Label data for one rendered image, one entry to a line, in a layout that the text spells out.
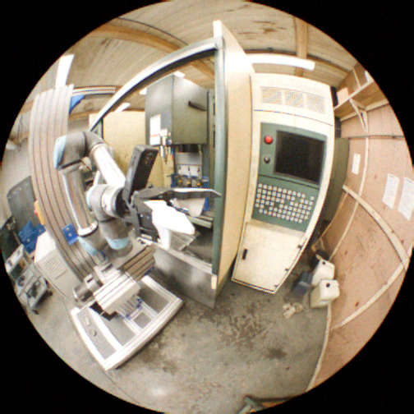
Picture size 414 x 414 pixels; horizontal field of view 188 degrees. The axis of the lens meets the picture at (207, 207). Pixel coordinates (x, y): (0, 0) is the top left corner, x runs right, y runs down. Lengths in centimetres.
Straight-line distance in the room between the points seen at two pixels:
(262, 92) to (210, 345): 212
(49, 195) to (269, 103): 133
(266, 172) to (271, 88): 60
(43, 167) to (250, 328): 201
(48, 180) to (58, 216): 19
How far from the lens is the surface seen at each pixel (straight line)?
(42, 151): 81
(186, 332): 157
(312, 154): 91
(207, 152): 185
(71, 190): 59
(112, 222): 38
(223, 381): 160
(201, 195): 26
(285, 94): 100
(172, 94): 141
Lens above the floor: 154
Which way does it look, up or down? 27 degrees down
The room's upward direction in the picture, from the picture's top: straight up
